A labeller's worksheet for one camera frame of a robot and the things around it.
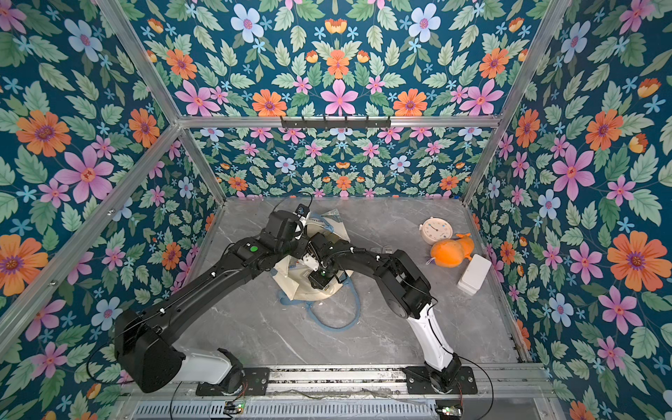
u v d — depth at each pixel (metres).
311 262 0.86
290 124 0.91
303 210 0.68
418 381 0.72
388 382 0.75
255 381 0.74
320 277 0.82
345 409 0.77
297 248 0.71
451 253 0.93
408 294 0.55
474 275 0.91
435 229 1.05
